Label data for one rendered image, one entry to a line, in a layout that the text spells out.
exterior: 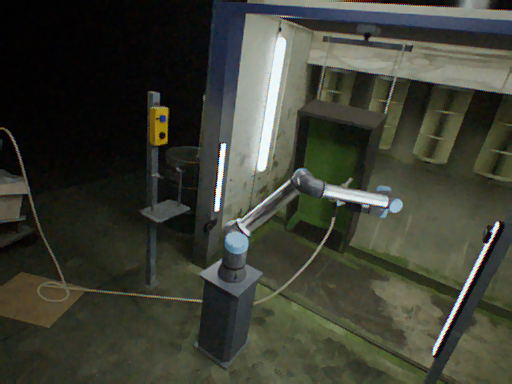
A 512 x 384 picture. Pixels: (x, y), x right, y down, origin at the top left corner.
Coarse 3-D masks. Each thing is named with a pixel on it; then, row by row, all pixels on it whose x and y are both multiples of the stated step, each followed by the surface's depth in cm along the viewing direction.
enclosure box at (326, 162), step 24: (312, 120) 280; (336, 120) 232; (360, 120) 231; (384, 120) 242; (312, 144) 291; (336, 144) 278; (360, 144) 267; (312, 168) 303; (336, 168) 289; (360, 168) 277; (288, 216) 309; (312, 216) 329; (336, 216) 313; (312, 240) 297; (336, 240) 301
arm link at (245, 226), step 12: (300, 168) 209; (276, 192) 207; (288, 192) 203; (300, 192) 205; (264, 204) 208; (276, 204) 206; (252, 216) 210; (264, 216) 208; (228, 228) 214; (240, 228) 209; (252, 228) 211
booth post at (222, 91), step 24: (216, 24) 232; (240, 24) 235; (216, 48) 237; (240, 48) 244; (216, 72) 243; (216, 96) 248; (216, 120) 255; (216, 144) 261; (216, 168) 269; (216, 216) 293; (216, 240) 307
